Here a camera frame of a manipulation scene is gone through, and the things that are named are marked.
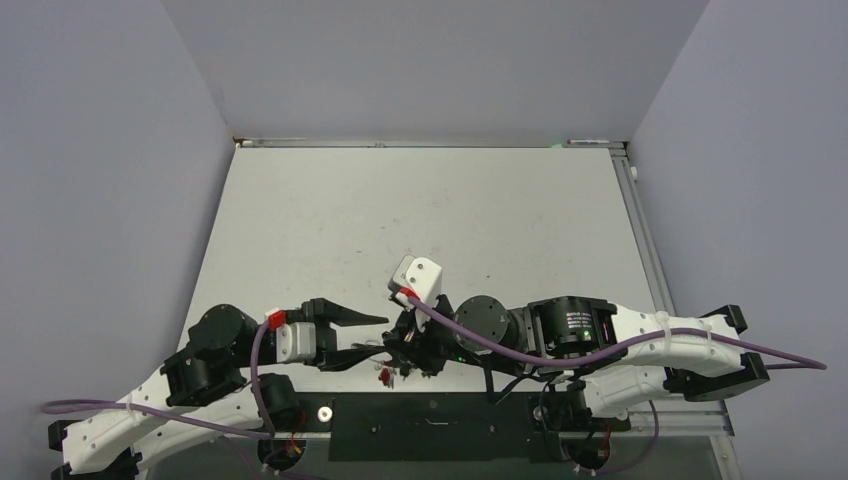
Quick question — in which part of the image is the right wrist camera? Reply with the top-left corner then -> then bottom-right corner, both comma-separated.
387,254 -> 443,332

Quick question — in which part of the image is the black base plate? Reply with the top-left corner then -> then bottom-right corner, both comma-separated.
326,421 -> 622,463

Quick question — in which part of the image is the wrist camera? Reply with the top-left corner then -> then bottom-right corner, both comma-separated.
387,254 -> 443,332
275,322 -> 317,364

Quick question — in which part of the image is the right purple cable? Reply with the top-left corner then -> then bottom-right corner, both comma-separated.
407,296 -> 828,478

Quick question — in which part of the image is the aluminium rail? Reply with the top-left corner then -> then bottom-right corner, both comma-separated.
269,392 -> 732,436
610,145 -> 677,316
234,138 -> 627,150

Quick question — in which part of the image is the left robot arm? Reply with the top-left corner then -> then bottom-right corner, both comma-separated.
42,298 -> 388,479

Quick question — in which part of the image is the right aluminium rail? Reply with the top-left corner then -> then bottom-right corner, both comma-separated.
610,145 -> 677,316

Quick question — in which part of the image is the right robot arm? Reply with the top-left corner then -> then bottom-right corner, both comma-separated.
382,294 -> 769,428

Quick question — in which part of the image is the back aluminium rail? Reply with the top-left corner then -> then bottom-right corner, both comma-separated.
234,138 -> 627,150

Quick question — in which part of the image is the front aluminium rail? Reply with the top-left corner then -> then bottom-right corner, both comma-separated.
269,392 -> 732,436

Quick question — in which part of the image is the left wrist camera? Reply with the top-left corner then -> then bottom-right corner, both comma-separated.
275,322 -> 317,364

